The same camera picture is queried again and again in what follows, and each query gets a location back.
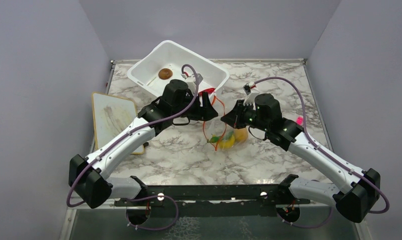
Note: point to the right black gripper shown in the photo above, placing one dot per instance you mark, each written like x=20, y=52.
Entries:
x=234, y=120

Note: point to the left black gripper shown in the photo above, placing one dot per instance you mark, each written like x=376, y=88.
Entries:
x=206, y=113

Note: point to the orange citrus fruit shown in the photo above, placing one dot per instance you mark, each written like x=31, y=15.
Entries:
x=240, y=135

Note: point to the clear zip top bag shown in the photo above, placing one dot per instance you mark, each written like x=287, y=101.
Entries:
x=215, y=126

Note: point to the green chili pepper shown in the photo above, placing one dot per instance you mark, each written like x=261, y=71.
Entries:
x=218, y=138

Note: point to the yellow banana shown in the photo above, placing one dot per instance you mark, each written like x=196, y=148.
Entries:
x=226, y=142

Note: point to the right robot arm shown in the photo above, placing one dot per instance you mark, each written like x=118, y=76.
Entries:
x=353, y=191

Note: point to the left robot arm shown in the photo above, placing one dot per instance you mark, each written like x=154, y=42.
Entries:
x=88, y=176

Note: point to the red chili pepper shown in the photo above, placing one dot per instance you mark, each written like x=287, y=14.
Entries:
x=209, y=90

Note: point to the brown kiwi fruit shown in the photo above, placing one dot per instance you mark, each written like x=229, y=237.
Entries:
x=165, y=74

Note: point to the white plastic bin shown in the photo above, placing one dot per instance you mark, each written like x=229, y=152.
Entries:
x=169, y=54

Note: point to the white cutting board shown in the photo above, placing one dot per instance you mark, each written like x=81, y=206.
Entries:
x=111, y=115

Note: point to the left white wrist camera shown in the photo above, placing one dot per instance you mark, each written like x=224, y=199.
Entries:
x=192, y=81

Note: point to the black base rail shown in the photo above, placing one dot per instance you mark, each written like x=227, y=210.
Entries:
x=169, y=201

